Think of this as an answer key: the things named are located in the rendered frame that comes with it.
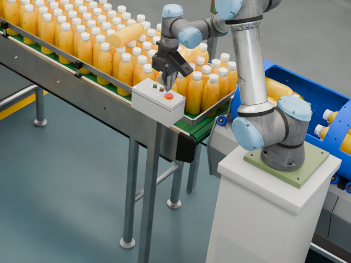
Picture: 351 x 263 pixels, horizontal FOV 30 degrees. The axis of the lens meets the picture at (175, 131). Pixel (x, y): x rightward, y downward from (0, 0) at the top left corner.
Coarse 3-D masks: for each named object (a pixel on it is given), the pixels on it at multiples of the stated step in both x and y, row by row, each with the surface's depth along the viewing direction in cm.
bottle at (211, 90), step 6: (210, 84) 278; (216, 84) 278; (204, 90) 280; (210, 90) 278; (216, 90) 279; (204, 96) 282; (210, 96) 280; (216, 96) 280; (204, 102) 283; (210, 102) 282; (216, 102) 283; (204, 108) 285; (210, 114) 286
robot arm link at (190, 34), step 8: (176, 24) 234; (184, 24) 233; (192, 24) 233; (200, 24) 234; (176, 32) 234; (184, 32) 230; (192, 32) 229; (200, 32) 231; (208, 32) 235; (184, 40) 230; (192, 40) 231; (200, 40) 233; (192, 48) 233
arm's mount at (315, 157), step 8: (304, 144) 233; (248, 152) 227; (256, 152) 227; (312, 152) 230; (320, 152) 230; (328, 152) 231; (248, 160) 225; (256, 160) 224; (312, 160) 226; (320, 160) 227; (264, 168) 222; (272, 168) 221; (304, 168) 223; (312, 168) 223; (280, 176) 220; (288, 176) 219; (296, 176) 219; (304, 176) 219; (296, 184) 217
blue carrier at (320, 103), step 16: (272, 64) 263; (288, 80) 273; (304, 80) 265; (304, 96) 273; (320, 96) 267; (336, 96) 260; (320, 112) 271; (336, 128) 240; (320, 144) 244; (336, 144) 240
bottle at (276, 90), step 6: (270, 78) 264; (270, 84) 261; (276, 84) 261; (282, 84) 261; (270, 90) 261; (276, 90) 260; (282, 90) 259; (288, 90) 259; (270, 96) 263; (276, 96) 260; (282, 96) 259
